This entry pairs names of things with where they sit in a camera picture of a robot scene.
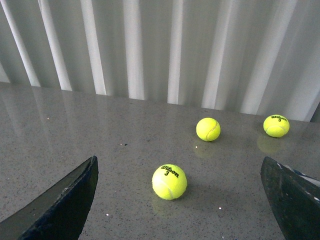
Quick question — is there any white pleated curtain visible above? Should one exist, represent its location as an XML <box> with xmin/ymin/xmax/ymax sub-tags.
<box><xmin>0</xmin><ymin>0</ymin><xmax>320</xmax><ymax>122</ymax></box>

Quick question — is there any wilson 3 tennis ball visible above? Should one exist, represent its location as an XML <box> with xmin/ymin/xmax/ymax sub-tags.
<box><xmin>151</xmin><ymin>164</ymin><xmax>188</xmax><ymax>200</ymax></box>
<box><xmin>263</xmin><ymin>114</ymin><xmax>290</xmax><ymax>138</ymax></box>

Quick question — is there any crushed Wilson tennis ball can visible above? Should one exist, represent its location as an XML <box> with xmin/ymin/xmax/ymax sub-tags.
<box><xmin>284</xmin><ymin>165</ymin><xmax>320</xmax><ymax>184</ymax></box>

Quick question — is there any near Wilson 3 tennis ball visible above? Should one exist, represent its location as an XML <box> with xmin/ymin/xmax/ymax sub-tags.
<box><xmin>151</xmin><ymin>164</ymin><xmax>188</xmax><ymax>200</ymax></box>

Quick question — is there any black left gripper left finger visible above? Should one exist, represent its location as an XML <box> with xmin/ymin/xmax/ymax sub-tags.
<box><xmin>0</xmin><ymin>156</ymin><xmax>99</xmax><ymax>240</ymax></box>

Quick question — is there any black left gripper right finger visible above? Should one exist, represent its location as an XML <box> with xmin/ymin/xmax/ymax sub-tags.
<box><xmin>260</xmin><ymin>156</ymin><xmax>320</xmax><ymax>240</ymax></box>

